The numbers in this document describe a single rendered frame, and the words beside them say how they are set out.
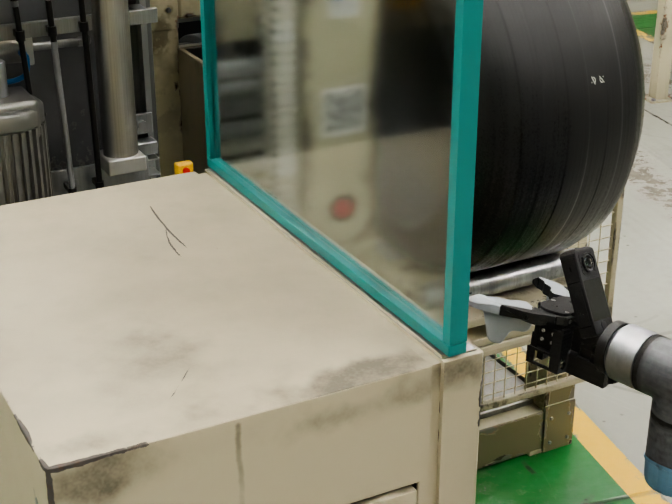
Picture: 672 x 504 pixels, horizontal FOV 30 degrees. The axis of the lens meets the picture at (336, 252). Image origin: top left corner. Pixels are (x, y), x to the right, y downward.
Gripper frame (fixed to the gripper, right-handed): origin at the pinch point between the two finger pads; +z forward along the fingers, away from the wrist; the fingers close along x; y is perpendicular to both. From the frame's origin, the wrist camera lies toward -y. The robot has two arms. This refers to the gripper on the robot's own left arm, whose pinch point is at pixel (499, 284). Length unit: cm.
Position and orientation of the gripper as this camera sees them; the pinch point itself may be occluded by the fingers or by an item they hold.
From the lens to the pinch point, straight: 172.5
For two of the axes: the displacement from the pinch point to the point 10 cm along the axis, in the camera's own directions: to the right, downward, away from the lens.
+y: -1.0, 9.4, 3.2
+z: -6.9, -3.0, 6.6
